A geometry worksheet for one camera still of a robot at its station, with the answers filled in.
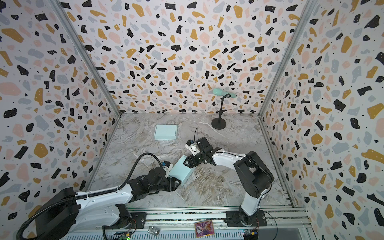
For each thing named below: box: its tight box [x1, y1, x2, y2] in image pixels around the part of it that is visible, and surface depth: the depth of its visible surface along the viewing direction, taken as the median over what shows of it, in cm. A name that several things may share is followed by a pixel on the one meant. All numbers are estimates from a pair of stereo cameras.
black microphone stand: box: [211, 93, 231, 130], surface depth 118 cm
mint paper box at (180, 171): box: [168, 154, 196, 187], surface depth 87 cm
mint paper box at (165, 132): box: [154, 124, 178, 141], surface depth 109 cm
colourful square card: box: [194, 219, 215, 239], surface depth 72 cm
